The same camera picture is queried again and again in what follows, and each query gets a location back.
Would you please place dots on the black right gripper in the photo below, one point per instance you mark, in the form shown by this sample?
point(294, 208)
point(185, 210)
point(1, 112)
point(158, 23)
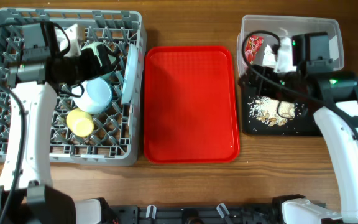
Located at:
point(265, 71)

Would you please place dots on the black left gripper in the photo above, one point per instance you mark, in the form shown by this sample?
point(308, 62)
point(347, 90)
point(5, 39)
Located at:
point(95, 68)

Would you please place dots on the mint green cup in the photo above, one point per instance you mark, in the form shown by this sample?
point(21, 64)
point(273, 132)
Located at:
point(97, 59)

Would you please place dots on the white tissue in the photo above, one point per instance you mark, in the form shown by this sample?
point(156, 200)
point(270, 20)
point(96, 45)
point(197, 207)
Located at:
point(269, 58)

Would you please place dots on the light blue plate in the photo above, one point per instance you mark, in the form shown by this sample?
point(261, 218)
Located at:
point(130, 74)

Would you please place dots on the red snack wrapper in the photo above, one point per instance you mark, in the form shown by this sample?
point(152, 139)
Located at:
point(254, 43)

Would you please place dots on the light blue bowl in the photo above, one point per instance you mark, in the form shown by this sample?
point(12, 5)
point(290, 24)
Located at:
point(96, 97)

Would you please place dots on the yellow plastic cup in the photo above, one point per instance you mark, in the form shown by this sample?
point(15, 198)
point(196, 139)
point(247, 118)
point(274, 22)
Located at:
point(80, 122)

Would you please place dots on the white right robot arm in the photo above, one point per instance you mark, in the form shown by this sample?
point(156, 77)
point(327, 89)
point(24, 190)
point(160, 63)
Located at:
point(304, 71)

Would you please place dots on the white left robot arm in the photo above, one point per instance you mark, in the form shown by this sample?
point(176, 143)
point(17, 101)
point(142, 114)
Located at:
point(33, 84)

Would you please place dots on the grey dishwasher rack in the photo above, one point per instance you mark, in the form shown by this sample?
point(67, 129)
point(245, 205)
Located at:
point(115, 138)

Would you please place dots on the rice and peanut shells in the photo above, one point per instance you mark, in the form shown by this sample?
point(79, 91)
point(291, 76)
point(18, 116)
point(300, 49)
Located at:
point(271, 112)

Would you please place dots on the black plastic bin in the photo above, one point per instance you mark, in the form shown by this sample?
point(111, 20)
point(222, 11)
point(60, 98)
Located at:
point(301, 125)

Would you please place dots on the clear plastic bin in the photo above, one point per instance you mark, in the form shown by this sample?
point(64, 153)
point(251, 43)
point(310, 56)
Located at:
point(288, 26)

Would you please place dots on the red plastic tray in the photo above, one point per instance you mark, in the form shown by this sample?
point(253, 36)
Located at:
point(190, 109)

